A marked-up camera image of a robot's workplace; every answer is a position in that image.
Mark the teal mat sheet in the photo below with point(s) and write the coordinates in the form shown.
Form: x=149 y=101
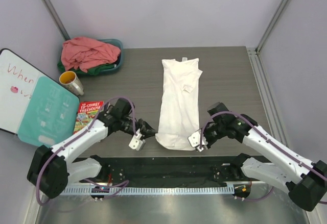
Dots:
x=50 y=115

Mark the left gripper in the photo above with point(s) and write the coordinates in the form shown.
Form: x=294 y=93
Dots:
x=146 y=131

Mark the yellow inside mug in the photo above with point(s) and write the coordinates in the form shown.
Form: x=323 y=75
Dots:
x=71 y=82

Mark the right corner aluminium post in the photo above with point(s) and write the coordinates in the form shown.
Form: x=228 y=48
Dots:
x=272 y=24

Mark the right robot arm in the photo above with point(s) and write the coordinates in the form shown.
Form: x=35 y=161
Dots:
x=303 y=180

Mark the teal laundry basket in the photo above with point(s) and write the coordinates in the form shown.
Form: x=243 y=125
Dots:
x=117 y=50

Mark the white slotted cable duct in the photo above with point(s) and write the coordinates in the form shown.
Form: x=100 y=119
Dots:
x=93 y=190

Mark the corner aluminium post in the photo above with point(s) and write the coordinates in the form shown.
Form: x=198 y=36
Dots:
x=272 y=24
x=56 y=19

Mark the left corner aluminium post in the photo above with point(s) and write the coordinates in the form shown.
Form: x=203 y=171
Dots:
x=56 y=19

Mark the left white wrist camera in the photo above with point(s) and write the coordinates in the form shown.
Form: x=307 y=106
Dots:
x=137 y=142

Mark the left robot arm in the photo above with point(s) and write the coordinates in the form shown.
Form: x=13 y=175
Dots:
x=106 y=122

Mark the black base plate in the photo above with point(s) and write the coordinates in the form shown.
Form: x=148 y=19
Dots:
x=170 y=172

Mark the whiteboard with red writing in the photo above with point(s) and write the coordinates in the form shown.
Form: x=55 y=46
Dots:
x=18 y=81

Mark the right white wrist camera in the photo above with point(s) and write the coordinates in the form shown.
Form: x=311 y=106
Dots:
x=197 y=141

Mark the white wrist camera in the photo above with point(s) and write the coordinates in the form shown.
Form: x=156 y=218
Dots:
x=197 y=141
x=137 y=142

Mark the pink t shirt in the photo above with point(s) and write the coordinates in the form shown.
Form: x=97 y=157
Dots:
x=87 y=54

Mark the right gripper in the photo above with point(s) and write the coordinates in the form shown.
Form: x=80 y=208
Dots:
x=209 y=143

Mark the red book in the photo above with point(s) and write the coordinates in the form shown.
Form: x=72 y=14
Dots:
x=86 y=113

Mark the white t shirt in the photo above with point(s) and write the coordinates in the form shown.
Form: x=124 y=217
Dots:
x=179 y=112

